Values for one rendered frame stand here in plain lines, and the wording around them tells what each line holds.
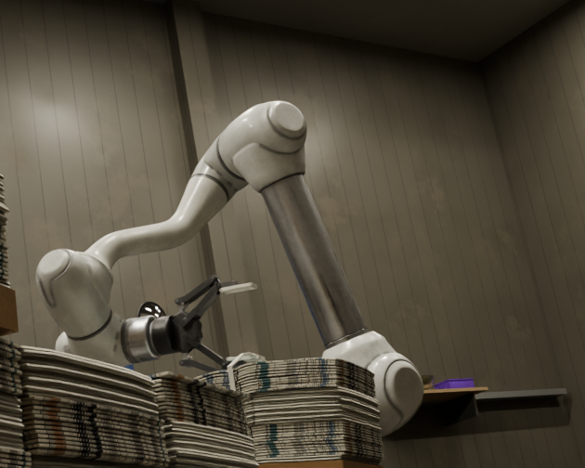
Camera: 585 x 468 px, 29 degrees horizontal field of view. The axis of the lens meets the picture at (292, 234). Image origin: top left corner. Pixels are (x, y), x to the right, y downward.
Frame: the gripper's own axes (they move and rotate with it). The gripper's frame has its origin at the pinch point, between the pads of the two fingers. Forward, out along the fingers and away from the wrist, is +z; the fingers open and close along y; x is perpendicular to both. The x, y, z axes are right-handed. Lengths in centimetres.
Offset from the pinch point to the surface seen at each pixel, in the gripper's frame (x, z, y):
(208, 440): 67, 15, 29
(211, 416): 65, 15, 26
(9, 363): 111, 13, 24
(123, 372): 88, 13, 23
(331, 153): -835, -184, -334
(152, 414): 82, 14, 27
